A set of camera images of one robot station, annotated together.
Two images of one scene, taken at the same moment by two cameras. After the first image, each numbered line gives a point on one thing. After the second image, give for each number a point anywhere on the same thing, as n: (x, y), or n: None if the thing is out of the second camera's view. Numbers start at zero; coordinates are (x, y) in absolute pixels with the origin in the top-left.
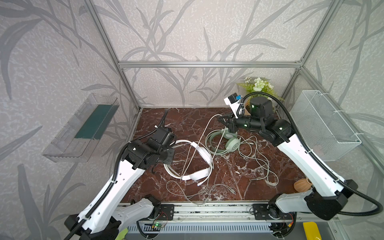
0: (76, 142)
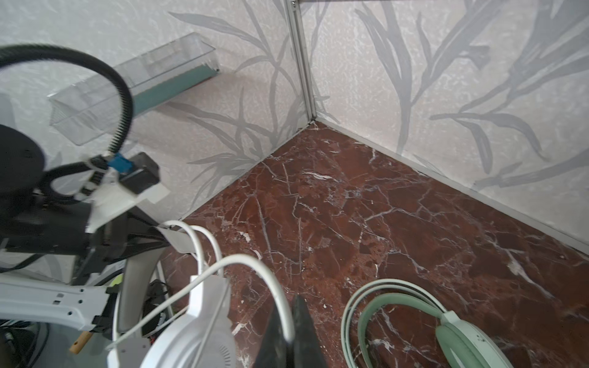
0: (93, 102)
